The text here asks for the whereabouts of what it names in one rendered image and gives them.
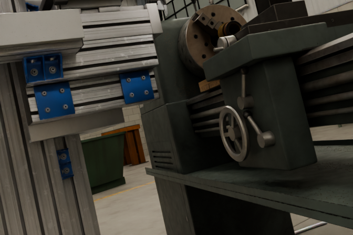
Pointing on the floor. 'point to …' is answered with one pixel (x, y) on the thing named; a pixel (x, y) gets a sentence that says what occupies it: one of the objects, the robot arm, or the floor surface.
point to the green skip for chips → (104, 161)
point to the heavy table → (131, 145)
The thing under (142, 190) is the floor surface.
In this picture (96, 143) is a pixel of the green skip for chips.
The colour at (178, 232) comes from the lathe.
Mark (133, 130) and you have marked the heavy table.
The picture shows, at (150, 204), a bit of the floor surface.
